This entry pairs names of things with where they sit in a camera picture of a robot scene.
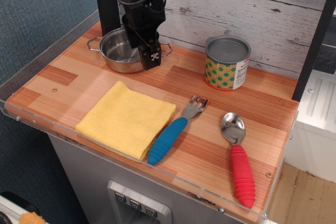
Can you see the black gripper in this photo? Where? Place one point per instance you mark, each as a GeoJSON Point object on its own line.
{"type": "Point", "coordinates": [141, 22]}

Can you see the silver pot with handles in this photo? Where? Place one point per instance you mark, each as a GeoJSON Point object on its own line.
{"type": "Point", "coordinates": [118, 53]}

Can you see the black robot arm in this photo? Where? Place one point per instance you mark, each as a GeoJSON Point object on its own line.
{"type": "Point", "coordinates": [141, 21]}

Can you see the yellow folded cloth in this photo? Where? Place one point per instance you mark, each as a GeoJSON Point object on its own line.
{"type": "Point", "coordinates": [126, 121]}

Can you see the patterned tin can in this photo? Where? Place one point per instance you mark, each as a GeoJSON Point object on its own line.
{"type": "Point", "coordinates": [226, 62]}

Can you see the grey toy kitchen cabinet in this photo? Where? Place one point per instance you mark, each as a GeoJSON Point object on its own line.
{"type": "Point", "coordinates": [113, 189]}

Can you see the clear acrylic edge guard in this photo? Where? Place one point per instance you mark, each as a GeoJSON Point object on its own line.
{"type": "Point", "coordinates": [56, 90]}

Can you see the orange object bottom left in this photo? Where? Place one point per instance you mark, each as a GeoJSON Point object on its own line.
{"type": "Point", "coordinates": [31, 218]}

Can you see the fork with blue handle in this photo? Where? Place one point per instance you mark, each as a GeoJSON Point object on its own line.
{"type": "Point", "coordinates": [169, 135]}

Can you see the black vertical post left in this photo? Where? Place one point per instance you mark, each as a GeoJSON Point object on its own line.
{"type": "Point", "coordinates": [109, 15]}

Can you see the black vertical post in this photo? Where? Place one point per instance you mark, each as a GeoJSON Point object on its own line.
{"type": "Point", "coordinates": [109, 15]}
{"type": "Point", "coordinates": [312, 54]}

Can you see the spoon with red handle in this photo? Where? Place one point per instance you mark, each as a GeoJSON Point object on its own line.
{"type": "Point", "coordinates": [233, 130]}

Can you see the black vertical post right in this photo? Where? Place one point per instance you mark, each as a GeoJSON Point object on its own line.
{"type": "Point", "coordinates": [312, 54]}

